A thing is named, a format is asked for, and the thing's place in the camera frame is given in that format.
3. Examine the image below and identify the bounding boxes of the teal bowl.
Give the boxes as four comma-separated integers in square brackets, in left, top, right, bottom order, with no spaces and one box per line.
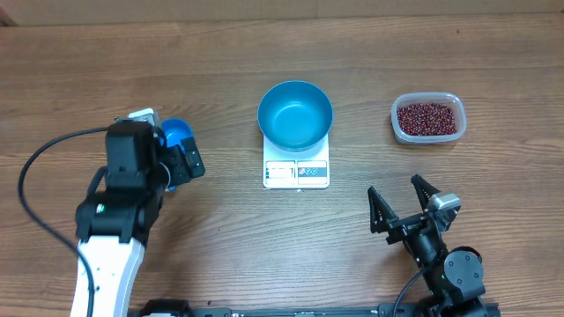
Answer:
[257,80,334,151]

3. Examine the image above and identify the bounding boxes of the clear plastic container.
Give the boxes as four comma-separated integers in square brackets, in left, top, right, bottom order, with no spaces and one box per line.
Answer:
[390,92,467,145]

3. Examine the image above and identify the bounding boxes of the red beans in container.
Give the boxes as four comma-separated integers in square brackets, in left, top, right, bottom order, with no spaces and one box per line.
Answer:
[397,103,457,136]

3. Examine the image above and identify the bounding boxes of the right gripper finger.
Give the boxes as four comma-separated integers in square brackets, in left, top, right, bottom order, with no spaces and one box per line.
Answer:
[411,174,440,210]
[367,186,398,233]

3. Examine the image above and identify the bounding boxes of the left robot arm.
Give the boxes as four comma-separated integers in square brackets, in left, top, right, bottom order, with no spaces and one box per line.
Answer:
[71,118,205,316]

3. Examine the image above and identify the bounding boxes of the white digital kitchen scale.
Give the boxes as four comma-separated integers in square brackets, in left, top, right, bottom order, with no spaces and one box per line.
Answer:
[263,135,330,190]

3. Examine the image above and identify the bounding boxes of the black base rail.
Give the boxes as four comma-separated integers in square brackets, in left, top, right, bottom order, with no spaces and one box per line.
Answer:
[131,299,501,317]

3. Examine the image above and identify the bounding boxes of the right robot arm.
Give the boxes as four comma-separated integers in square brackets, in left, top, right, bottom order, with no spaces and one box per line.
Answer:
[367,174,500,316]

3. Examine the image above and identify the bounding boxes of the blue plastic scoop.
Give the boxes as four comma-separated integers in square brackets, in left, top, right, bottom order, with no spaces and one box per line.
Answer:
[162,118,197,191]

